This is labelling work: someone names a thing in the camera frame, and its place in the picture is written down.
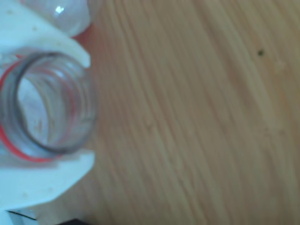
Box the clear bottle red label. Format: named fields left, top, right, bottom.
left=0, top=50, right=98, bottom=164

